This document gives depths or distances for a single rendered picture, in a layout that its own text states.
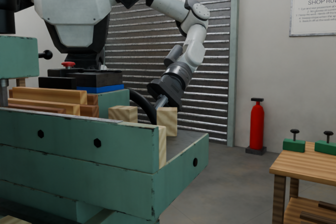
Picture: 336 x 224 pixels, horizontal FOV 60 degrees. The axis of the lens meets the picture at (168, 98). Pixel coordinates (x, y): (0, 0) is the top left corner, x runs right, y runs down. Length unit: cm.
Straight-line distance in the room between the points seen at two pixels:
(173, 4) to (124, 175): 90
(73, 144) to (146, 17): 369
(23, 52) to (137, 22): 363
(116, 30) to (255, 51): 205
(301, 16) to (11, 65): 298
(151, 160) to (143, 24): 376
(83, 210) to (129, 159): 13
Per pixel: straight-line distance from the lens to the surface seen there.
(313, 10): 327
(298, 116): 332
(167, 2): 117
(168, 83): 88
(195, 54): 99
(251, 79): 339
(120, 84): 69
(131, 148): 35
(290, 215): 184
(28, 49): 57
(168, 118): 50
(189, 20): 119
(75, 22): 115
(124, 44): 426
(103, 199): 41
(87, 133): 39
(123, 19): 431
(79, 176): 42
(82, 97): 54
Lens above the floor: 103
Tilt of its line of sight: 8 degrees down
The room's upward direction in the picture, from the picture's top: straight up
